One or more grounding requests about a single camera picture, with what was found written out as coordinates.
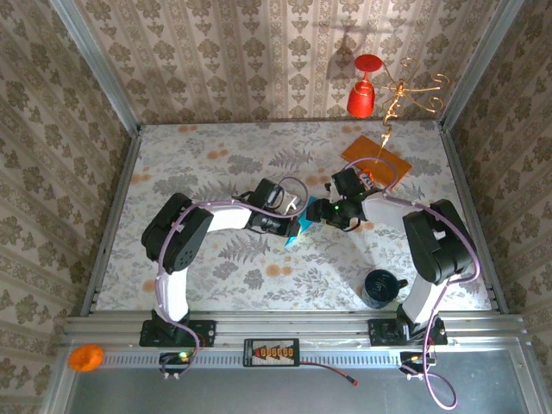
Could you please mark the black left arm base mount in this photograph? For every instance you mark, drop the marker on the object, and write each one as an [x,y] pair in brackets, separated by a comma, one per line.
[205,332]

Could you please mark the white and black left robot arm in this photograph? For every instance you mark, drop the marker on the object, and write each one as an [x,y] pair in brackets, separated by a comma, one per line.
[228,217]

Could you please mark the orange wooden base board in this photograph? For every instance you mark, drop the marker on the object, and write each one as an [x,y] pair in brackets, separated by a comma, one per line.
[366,151]

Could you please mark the aluminium table side rail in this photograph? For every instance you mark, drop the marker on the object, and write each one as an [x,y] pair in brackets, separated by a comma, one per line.
[110,224]
[474,224]

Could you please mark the aluminium corner post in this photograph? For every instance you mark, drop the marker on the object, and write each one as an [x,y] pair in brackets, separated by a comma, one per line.
[92,64]
[483,60]

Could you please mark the blue paper sheet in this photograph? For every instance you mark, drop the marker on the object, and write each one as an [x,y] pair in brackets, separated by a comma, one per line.
[308,223]

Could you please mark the orange crumpled ball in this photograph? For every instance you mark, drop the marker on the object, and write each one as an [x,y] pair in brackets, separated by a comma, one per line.
[86,358]

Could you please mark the aluminium frame cross rail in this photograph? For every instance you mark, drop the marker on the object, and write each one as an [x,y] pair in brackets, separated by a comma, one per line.
[280,328]

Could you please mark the small controller board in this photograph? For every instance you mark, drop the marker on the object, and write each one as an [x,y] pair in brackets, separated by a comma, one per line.
[172,358]
[409,359]

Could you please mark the small right controller board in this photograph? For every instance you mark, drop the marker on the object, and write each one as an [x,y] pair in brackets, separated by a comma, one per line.
[409,359]

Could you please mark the small left controller board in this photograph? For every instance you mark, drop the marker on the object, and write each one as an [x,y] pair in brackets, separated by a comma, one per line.
[172,358]

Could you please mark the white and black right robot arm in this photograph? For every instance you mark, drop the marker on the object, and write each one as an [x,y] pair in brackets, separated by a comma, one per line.
[388,209]

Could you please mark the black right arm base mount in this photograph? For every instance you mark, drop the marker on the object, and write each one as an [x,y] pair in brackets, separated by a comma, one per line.
[381,334]

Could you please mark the grey metal base plate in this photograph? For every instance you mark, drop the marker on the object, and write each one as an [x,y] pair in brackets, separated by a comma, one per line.
[259,392]

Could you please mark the red wine glass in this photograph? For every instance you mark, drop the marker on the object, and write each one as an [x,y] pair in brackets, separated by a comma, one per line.
[361,101]

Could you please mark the floral patterned table cover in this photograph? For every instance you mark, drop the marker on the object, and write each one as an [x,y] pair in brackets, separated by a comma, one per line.
[194,142]

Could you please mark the dark blue mug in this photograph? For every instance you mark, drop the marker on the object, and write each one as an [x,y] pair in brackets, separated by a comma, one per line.
[379,289]

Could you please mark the black power distribution board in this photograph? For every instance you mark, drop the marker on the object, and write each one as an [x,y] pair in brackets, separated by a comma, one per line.
[271,353]

